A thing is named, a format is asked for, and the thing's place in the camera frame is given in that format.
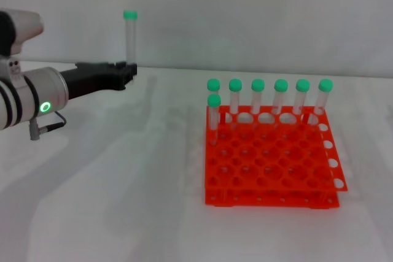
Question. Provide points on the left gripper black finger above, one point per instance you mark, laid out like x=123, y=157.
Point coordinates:
x=120, y=63
x=129, y=75

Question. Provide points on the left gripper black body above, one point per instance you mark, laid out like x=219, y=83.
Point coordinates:
x=92, y=79

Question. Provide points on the green-capped clear test tube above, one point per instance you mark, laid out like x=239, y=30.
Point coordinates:
x=302, y=86
x=213, y=84
x=213, y=101
x=130, y=38
x=325, y=85
x=257, y=85
x=235, y=85
x=280, y=85

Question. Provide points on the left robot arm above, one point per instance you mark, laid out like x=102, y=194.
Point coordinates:
x=30, y=96

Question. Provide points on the orange test tube rack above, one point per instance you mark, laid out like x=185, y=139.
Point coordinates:
x=276, y=164

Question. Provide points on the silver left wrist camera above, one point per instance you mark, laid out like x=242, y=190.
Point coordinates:
x=24, y=25

